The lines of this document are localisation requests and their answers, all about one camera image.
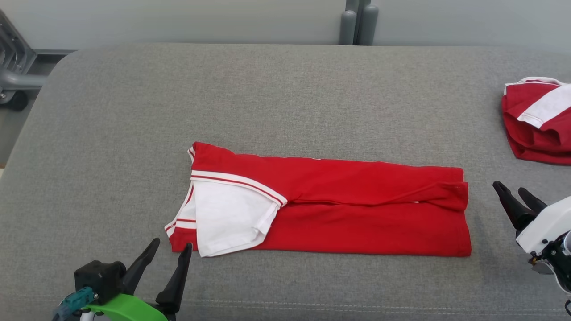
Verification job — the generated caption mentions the red t-shirt with white sleeves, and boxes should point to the red t-shirt with white sleeves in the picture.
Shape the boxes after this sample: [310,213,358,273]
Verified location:
[164,141,472,258]

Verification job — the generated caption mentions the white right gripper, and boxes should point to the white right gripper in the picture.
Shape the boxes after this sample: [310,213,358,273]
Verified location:
[492,181,571,255]

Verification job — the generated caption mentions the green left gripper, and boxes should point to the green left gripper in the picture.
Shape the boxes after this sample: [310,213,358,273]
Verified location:
[85,238,194,321]

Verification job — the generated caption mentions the grey metal stand with bracket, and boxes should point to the grey metal stand with bracket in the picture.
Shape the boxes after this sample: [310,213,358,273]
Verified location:
[0,11,49,105]

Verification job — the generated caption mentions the grey partition post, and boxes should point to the grey partition post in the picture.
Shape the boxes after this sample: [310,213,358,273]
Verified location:
[357,0,380,46]
[339,0,358,45]

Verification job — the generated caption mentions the red shorts with white stripe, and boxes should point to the red shorts with white stripe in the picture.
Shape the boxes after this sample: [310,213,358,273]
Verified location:
[501,77,571,166]

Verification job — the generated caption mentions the black castor wheel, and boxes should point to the black castor wheel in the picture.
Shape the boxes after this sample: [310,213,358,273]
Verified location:
[7,89,29,112]

